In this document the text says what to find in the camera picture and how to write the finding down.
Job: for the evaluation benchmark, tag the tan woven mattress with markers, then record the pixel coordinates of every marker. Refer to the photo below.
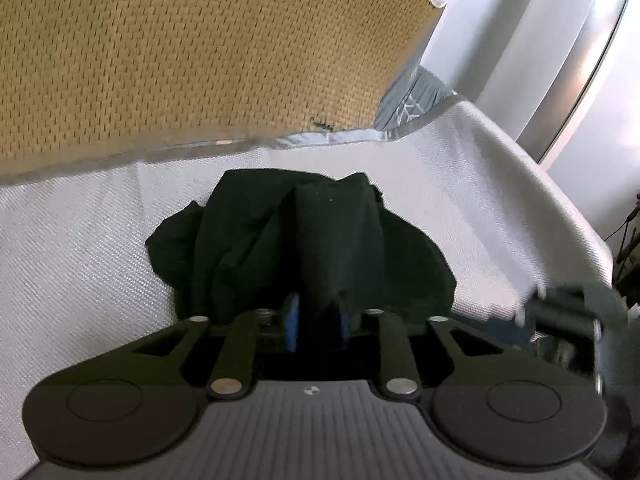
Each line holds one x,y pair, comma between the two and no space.
200,50

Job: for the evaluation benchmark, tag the white woven bed mat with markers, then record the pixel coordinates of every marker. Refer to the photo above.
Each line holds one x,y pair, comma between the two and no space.
75,260

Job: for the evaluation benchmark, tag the grey printed cloth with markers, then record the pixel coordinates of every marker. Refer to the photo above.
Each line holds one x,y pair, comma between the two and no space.
415,95

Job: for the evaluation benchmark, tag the plain black garment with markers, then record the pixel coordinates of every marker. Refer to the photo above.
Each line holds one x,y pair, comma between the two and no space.
300,240

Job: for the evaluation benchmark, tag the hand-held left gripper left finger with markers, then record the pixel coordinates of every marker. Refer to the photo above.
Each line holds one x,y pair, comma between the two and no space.
291,325

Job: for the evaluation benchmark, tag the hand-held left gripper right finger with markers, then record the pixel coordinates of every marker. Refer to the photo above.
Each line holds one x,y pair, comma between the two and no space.
345,332

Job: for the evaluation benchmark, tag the white wardrobe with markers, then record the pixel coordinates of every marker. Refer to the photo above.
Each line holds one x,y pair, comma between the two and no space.
575,60

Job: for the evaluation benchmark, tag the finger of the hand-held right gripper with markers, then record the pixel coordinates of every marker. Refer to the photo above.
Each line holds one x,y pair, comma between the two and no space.
565,317

